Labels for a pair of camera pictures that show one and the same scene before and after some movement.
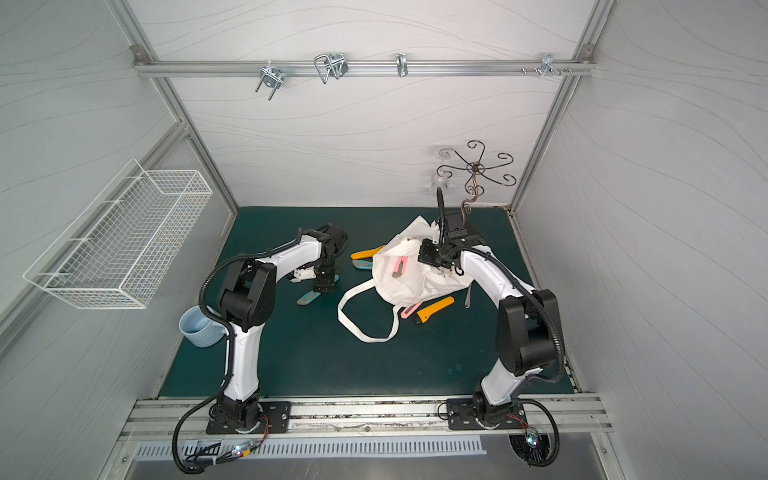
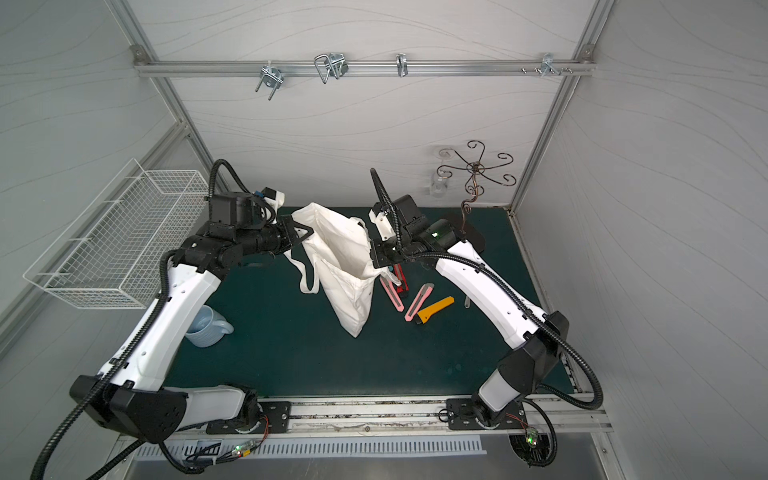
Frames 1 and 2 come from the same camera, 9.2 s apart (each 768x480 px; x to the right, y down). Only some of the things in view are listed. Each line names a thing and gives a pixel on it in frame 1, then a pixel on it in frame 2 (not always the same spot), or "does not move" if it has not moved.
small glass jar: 440,182 does not move
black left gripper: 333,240 to 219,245
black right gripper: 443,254 to 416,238
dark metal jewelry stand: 474,186 does not move
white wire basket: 116,249 does not move
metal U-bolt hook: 331,64 does not move
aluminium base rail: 190,417 does not move
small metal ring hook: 402,64 does not move
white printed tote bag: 401,278 to 336,262
